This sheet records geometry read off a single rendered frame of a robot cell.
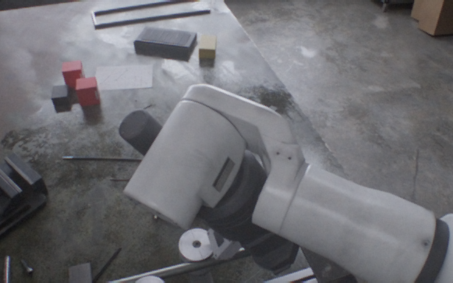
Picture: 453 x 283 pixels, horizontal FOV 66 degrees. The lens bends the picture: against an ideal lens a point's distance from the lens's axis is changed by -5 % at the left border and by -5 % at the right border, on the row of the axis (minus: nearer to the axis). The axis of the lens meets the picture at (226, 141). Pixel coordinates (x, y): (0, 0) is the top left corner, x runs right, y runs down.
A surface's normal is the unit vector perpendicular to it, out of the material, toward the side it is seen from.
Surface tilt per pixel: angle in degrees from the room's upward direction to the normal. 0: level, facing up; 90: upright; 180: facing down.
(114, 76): 0
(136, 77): 0
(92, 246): 0
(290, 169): 23
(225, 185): 72
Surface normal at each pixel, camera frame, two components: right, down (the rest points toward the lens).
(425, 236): -0.03, -0.53
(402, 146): 0.05, -0.71
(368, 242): -0.45, -0.04
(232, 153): 0.77, 0.20
